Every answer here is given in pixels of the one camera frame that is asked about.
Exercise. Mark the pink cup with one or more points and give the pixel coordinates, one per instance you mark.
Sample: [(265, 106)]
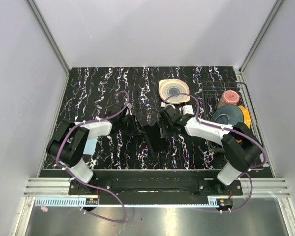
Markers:
[(229, 97)]

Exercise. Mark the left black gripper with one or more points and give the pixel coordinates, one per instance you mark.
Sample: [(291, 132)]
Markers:
[(136, 129)]

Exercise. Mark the white geometric glasses case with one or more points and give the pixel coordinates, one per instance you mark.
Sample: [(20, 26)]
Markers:
[(187, 109)]

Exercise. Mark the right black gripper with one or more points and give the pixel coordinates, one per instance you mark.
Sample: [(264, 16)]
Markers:
[(163, 132)]

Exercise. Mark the beige plate with blue rings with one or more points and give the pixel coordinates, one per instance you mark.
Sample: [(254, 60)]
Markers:
[(172, 90)]

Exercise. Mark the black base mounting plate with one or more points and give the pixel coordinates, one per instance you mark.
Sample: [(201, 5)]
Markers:
[(202, 182)]

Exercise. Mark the dark blue bowl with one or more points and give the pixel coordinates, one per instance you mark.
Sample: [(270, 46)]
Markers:
[(227, 114)]

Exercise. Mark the black wire dish rack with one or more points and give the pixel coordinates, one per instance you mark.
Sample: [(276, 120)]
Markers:
[(212, 93)]

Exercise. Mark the black rectangular glasses case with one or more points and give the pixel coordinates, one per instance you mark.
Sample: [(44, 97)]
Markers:
[(153, 139)]

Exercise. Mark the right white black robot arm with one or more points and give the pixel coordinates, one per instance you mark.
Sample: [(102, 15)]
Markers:
[(241, 148)]

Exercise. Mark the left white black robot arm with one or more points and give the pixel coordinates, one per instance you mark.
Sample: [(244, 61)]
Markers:
[(69, 142)]

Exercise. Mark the yellow bowl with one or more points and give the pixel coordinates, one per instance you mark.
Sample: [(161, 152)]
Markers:
[(246, 116)]

